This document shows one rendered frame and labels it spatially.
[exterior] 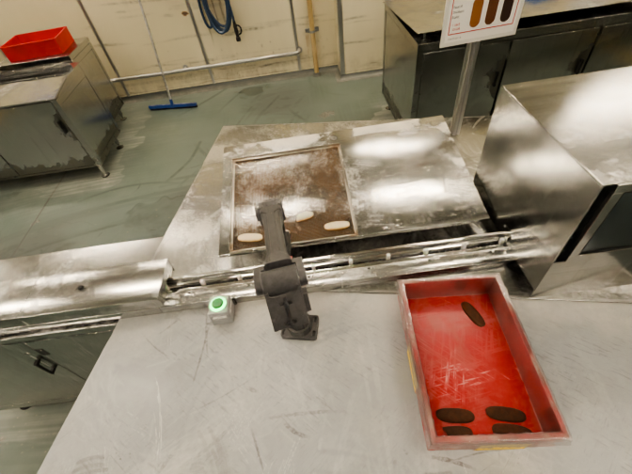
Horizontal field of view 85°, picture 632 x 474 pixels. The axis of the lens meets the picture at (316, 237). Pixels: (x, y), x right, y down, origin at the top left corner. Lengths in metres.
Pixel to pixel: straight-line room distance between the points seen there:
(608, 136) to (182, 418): 1.41
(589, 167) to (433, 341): 0.63
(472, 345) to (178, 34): 4.41
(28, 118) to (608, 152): 3.73
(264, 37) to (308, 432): 4.26
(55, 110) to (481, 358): 3.44
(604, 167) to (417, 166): 0.71
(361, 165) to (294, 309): 0.96
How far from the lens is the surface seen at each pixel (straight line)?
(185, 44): 4.85
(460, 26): 1.75
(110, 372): 1.40
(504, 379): 1.20
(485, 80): 3.05
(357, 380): 1.13
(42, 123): 3.78
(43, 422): 2.58
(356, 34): 4.47
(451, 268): 1.31
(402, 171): 1.55
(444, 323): 1.23
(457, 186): 1.54
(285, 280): 0.70
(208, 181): 1.87
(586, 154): 1.13
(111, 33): 5.05
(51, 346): 1.78
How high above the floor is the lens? 1.89
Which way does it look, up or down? 48 degrees down
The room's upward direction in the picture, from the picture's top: 9 degrees counter-clockwise
